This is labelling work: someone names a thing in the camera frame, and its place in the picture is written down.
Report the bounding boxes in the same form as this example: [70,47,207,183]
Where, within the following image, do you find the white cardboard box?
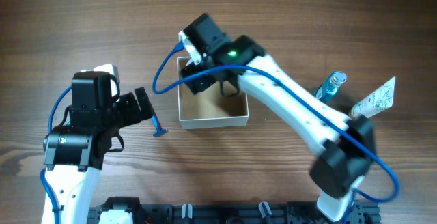
[176,56,250,130]

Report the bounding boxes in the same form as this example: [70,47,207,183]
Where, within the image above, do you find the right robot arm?
[179,32,376,221]

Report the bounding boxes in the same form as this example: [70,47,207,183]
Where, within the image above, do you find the blue mouthwash bottle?
[313,71,347,103]

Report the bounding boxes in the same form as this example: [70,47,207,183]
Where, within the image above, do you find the white lotion tube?
[349,76,396,119]

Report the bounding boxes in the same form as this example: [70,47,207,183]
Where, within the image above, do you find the blue disposable razor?
[152,115,168,137]

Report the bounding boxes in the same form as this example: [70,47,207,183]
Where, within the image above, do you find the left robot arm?
[40,71,152,223]

